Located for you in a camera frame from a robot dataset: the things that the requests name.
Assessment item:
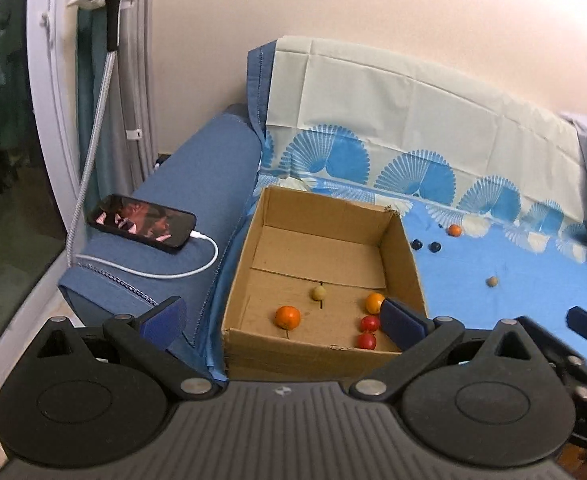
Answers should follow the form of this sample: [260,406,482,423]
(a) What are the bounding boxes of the black smartphone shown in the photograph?
[86,193,198,253]

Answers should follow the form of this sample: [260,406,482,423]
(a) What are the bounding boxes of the blue bolster pillow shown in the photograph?
[58,42,280,376]

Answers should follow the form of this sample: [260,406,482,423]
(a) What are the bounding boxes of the white door frame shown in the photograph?
[0,0,96,396]

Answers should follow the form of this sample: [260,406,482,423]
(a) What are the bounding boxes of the fan-patterned blue sheet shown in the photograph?
[256,35,587,376]

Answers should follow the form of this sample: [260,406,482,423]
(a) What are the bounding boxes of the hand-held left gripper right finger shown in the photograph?
[349,297,544,401]

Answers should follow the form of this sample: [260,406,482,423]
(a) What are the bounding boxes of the grey braided cable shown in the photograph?
[64,0,160,307]

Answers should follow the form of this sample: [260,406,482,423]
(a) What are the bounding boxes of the brown cardboard box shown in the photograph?
[222,185,429,381]

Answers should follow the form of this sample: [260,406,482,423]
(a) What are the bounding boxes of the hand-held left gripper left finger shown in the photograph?
[36,296,221,401]

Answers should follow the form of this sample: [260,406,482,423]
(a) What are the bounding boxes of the white charging cable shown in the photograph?
[76,230,220,279]

